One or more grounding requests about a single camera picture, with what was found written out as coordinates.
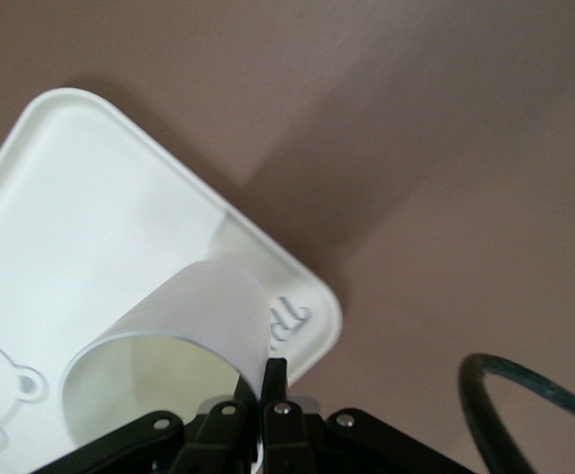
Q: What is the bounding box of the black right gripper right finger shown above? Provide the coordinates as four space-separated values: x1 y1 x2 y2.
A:
261 357 469 474

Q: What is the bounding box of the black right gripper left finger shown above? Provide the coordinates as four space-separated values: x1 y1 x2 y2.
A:
30 377 262 474

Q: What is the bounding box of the white paper cup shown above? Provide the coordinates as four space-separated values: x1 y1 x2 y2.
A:
62 259 272 474

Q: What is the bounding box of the cream bear print tray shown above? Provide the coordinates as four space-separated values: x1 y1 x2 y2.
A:
0 87 344 474

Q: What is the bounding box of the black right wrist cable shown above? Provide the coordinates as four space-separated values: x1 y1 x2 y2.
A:
457 352 575 474

